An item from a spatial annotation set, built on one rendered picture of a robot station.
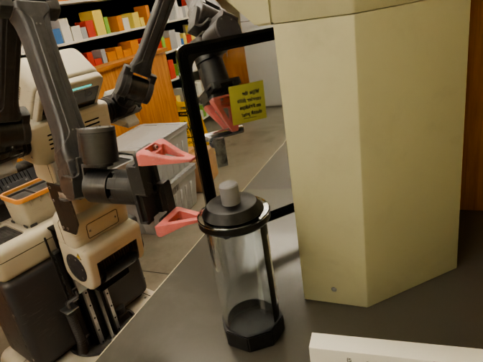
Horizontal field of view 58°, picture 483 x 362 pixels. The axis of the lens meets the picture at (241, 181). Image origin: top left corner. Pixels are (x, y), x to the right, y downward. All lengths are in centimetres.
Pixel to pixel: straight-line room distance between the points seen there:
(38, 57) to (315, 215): 56
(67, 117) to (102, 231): 74
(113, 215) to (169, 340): 79
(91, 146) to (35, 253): 102
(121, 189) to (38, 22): 37
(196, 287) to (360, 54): 53
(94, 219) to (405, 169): 103
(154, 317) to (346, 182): 43
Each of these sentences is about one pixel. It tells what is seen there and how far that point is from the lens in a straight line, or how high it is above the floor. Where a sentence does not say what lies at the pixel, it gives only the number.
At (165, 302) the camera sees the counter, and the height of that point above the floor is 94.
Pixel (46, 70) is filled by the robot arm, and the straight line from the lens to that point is 86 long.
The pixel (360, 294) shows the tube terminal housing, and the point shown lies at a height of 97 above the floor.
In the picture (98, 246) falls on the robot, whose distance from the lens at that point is 146.
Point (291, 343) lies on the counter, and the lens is 74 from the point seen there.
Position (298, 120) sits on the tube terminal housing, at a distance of 65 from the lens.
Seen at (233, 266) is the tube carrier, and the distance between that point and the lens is 64.
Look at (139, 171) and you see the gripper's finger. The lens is 65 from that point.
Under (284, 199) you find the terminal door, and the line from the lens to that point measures 96.
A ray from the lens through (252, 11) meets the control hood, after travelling 64.
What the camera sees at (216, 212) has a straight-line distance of 62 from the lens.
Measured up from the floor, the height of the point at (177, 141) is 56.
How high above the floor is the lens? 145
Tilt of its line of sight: 23 degrees down
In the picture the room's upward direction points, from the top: 9 degrees counter-clockwise
